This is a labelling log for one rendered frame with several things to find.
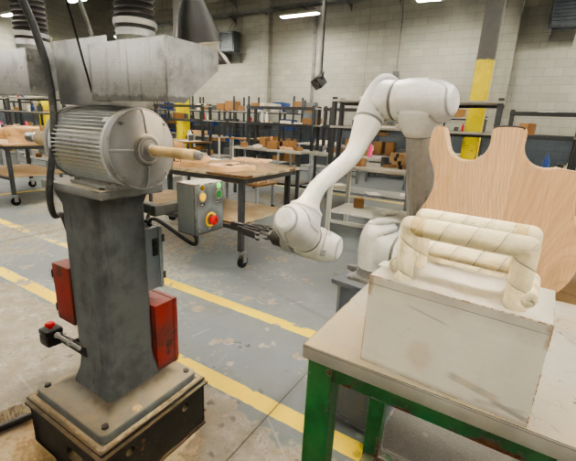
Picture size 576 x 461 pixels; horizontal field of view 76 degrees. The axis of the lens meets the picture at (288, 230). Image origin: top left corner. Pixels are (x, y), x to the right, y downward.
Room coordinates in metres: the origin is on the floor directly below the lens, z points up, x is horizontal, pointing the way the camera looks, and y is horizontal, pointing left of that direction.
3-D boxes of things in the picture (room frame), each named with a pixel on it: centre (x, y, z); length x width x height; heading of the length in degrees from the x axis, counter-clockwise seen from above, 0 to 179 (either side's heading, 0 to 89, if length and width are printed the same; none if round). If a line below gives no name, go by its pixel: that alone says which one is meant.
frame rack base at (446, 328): (0.59, -0.30, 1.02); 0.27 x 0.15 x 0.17; 57
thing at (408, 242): (0.60, -0.20, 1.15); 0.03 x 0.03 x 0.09
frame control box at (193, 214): (1.45, 0.42, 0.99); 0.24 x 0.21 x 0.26; 59
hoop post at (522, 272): (0.50, -0.34, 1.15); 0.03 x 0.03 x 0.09
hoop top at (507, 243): (0.55, -0.27, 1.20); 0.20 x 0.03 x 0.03; 56
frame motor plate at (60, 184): (1.32, 0.68, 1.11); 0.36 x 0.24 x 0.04; 59
